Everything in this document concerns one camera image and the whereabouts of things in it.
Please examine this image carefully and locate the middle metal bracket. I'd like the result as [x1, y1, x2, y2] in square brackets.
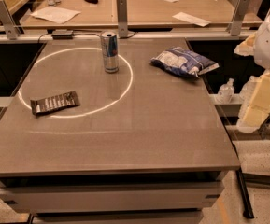
[116, 0, 128, 38]

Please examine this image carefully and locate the right metal bracket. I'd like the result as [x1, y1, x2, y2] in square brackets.
[227, 0, 250, 36]

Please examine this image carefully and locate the white drawer cabinet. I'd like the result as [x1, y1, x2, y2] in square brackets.
[0, 168, 228, 224]

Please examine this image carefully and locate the blue white chip bag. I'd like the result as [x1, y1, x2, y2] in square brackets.
[150, 47, 220, 78]

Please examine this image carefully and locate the metal bracket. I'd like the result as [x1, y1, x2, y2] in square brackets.
[227, 0, 250, 36]
[116, 0, 128, 38]
[0, 0, 21, 40]

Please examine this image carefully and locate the black power cable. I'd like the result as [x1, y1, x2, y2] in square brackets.
[37, 31, 137, 44]

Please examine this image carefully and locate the dark snack bar wrapper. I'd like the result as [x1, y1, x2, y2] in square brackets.
[31, 91, 80, 116]

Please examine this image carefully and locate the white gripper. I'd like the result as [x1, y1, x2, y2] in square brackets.
[234, 14, 270, 133]

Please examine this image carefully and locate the clear sanitizer bottle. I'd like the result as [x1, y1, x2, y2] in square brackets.
[239, 76, 259, 103]
[217, 78, 234, 104]

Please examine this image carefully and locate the clear sanitizer bottle left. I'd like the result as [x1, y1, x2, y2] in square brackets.
[217, 78, 234, 104]

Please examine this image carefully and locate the white paper sheet right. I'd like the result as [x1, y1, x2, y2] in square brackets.
[174, 12, 209, 27]

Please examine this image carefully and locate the white paper sheet left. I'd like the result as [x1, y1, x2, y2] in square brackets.
[32, 6, 79, 24]

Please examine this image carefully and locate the left metal bracket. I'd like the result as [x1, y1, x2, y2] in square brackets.
[0, 0, 21, 40]

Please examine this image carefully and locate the clear sanitizer bottle right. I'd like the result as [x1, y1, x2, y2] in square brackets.
[239, 76, 259, 103]

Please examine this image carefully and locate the redbull can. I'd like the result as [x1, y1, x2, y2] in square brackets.
[100, 31, 119, 73]

